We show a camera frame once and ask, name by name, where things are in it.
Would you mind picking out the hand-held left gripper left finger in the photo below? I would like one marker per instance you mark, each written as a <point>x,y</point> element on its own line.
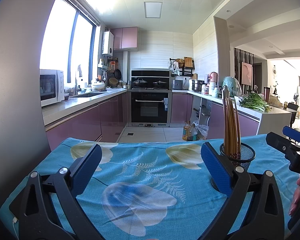
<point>86,167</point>

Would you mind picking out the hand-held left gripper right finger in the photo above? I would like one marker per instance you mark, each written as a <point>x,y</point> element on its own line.
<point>215,167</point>

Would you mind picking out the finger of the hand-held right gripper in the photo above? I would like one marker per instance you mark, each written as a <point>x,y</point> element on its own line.
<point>277,140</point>
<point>293,133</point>

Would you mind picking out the black mesh utensil holder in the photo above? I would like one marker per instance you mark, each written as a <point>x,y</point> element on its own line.
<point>247,155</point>

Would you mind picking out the bunch of wooden chopsticks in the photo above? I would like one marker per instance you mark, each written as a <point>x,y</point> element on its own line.
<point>230,130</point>

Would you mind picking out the person's right hand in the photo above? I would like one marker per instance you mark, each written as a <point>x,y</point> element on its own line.
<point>296,197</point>

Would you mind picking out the dining table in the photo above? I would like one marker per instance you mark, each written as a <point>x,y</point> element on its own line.
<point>290,110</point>

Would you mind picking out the white plastic bag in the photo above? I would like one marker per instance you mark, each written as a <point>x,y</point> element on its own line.
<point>202,131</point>

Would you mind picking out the yellow cooking oil bottle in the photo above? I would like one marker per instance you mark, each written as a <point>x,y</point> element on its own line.
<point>185,132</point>
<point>193,133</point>

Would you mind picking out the green leafy vegetables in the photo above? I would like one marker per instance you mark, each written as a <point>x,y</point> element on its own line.
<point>255,102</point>

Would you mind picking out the pink base cabinets long run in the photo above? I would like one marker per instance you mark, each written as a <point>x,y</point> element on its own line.
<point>90,122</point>

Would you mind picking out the dark travel tumbler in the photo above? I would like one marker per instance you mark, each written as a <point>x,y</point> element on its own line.
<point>266,94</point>

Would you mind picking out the pink base cabinets with gap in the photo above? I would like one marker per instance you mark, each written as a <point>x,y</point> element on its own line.
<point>216,120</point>

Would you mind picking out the blue floral tablecloth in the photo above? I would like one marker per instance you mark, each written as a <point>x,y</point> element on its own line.
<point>140,170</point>

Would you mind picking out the white kitchen countertop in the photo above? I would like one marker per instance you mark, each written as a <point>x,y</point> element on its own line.
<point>72,105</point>

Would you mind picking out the mint green appliance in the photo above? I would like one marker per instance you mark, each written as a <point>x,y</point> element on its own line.
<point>233,86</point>

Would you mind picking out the kitchen sink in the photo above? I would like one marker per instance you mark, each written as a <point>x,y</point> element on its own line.
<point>88,95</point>

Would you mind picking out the steel thermos bottle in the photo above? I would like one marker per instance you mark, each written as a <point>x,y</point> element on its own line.
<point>223,90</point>

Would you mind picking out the steel kitchen faucet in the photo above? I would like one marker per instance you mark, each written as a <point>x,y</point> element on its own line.
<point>77,87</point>

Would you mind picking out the white casserole pot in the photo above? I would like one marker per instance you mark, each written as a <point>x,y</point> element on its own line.
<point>98,87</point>

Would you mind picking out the steel stock pot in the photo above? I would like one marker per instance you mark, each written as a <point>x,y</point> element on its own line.
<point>198,86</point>

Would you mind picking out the black integrated stove oven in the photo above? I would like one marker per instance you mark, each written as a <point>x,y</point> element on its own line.
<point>151,110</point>

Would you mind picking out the white microwave oven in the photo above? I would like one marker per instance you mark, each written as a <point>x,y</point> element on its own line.
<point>51,87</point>

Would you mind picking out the woven bamboo basket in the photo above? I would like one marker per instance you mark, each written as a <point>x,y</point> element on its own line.
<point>113,82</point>

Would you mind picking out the dark slatted partition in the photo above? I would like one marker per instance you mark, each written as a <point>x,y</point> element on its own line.
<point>237,60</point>

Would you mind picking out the pink electric kettle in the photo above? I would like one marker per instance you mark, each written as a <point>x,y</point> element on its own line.
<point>213,77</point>

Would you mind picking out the grey refrigerator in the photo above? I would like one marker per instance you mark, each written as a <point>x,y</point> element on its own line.
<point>15,105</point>

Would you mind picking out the hanging black frying pan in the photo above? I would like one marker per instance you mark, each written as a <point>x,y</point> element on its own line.
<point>118,74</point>

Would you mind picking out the black lidded pan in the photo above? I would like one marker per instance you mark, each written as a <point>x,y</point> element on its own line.
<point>160,83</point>
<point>140,83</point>

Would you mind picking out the wooden cutting board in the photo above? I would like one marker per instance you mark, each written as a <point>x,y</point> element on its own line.
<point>189,62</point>

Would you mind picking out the kitchen window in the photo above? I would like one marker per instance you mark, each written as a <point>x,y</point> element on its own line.
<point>60,42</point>

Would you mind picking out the ceiling light panel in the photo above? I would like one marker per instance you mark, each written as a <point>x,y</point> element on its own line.
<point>153,10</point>

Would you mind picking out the wall clock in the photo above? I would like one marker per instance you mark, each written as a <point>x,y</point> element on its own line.
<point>274,70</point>

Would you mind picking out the pink wall picture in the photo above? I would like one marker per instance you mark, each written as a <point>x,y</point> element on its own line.
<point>247,73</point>

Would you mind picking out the black wall rack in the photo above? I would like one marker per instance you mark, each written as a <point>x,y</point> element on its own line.
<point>186,72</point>

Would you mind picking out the white wall water heater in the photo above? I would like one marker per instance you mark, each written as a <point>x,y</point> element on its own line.
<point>108,43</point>

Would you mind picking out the pink wall cabinets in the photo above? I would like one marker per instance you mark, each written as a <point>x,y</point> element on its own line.
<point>125,38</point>

